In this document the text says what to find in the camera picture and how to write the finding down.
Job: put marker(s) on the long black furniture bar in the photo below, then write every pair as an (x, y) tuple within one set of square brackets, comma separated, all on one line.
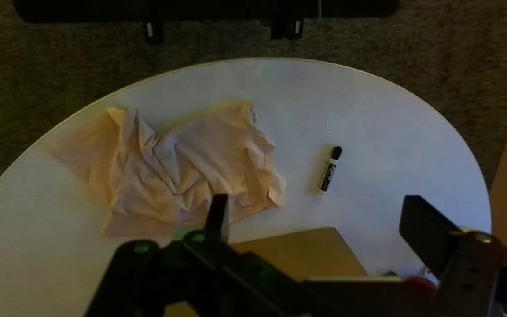
[(206, 9)]

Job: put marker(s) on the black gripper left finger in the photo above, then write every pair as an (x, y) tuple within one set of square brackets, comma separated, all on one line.
[(218, 215)]

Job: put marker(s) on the black marker pen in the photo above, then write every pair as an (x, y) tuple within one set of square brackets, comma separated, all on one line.
[(329, 169)]

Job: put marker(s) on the large open cardboard box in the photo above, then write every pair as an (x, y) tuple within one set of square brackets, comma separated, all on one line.
[(306, 255)]

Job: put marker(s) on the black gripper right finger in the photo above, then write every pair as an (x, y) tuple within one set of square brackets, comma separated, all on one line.
[(428, 234)]

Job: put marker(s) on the pale pink towel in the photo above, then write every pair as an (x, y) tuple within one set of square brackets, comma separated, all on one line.
[(166, 169)]

